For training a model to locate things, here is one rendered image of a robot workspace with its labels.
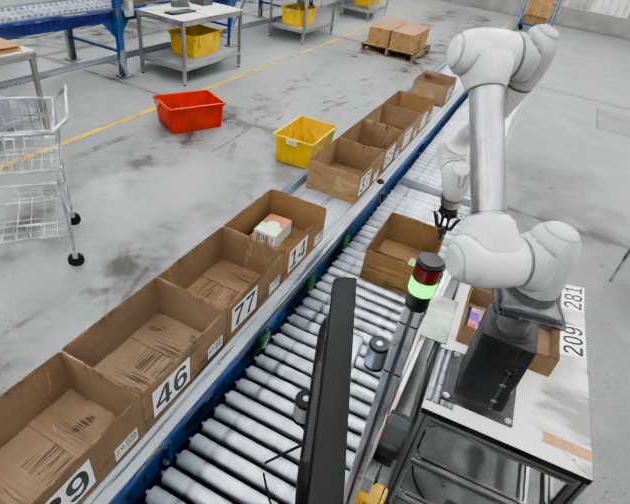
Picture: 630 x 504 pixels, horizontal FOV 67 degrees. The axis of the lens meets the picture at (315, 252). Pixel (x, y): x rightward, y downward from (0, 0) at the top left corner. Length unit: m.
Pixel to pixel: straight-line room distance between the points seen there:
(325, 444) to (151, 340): 1.11
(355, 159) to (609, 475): 2.14
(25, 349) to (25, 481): 1.63
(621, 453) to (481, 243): 2.01
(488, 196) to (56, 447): 1.38
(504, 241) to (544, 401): 0.83
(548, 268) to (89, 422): 1.37
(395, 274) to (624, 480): 1.62
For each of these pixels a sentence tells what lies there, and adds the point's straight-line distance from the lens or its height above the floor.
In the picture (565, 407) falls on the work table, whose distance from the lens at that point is 2.10.
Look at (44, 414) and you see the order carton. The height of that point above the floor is 0.89.
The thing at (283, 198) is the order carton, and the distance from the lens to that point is 2.24.
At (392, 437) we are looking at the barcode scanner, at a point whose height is 1.09.
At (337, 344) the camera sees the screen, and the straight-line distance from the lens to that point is 0.83.
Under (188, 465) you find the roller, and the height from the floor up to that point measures 0.74.
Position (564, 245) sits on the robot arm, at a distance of 1.51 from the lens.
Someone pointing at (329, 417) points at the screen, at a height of 1.55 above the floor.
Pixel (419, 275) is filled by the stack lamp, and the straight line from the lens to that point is 0.88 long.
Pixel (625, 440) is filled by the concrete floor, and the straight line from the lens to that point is 3.28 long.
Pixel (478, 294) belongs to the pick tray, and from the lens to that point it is 2.29.
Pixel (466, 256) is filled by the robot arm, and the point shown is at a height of 1.41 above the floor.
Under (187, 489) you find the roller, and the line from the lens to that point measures 1.58.
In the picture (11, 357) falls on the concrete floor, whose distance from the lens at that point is 3.06.
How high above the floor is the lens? 2.15
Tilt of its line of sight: 36 degrees down
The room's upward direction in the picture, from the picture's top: 9 degrees clockwise
